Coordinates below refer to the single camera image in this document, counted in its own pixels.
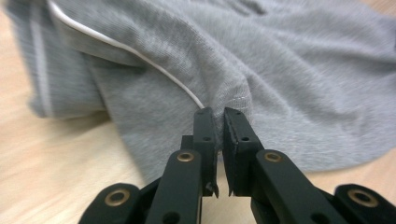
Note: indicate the grey pants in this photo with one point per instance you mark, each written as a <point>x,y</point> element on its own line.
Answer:
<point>280,77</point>

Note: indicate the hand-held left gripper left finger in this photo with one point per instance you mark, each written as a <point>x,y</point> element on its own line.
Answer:
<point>205,137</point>

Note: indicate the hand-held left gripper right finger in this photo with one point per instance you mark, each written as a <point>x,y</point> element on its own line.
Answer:
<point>239,146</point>

